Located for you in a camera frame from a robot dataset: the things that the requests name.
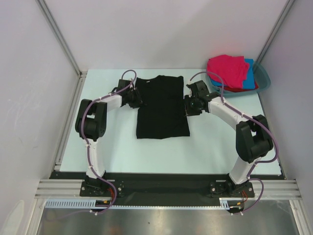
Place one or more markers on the blue t shirt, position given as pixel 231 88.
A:
pixel 234 72

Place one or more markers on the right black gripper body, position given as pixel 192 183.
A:
pixel 191 106

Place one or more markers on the left white cable duct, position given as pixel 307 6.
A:
pixel 77 203

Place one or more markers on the right white cable duct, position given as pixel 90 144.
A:
pixel 232 203

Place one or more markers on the aluminium frame post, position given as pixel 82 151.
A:
pixel 58 35
pixel 277 26

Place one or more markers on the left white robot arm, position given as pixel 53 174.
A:
pixel 91 124

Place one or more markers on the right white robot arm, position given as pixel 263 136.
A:
pixel 252 140

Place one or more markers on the teal plastic basket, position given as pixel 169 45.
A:
pixel 257 81

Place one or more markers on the black t shirt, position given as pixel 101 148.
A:
pixel 162 114

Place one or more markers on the left aluminium frame post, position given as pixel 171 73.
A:
pixel 58 35

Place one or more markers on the white cable duct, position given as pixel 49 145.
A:
pixel 77 203
pixel 232 203

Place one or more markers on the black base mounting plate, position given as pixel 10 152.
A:
pixel 159 189

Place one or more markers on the aluminium front rail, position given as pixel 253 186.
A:
pixel 70 188

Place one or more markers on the pink t shirt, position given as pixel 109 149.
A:
pixel 232 70

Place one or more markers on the right aluminium frame post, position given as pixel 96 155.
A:
pixel 277 26

